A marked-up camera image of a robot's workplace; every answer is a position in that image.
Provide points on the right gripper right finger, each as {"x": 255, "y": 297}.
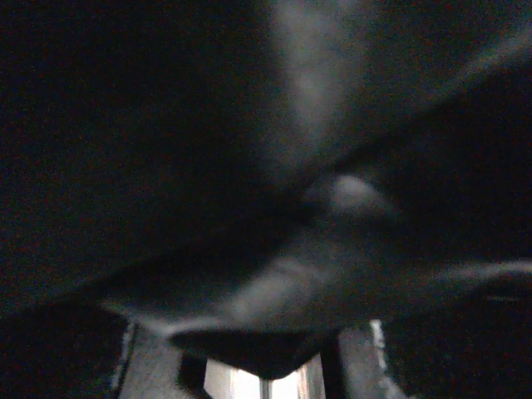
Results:
{"x": 355, "y": 366}

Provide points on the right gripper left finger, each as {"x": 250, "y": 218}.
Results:
{"x": 152, "y": 367}

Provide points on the black folding umbrella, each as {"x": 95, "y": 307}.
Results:
{"x": 279, "y": 168}

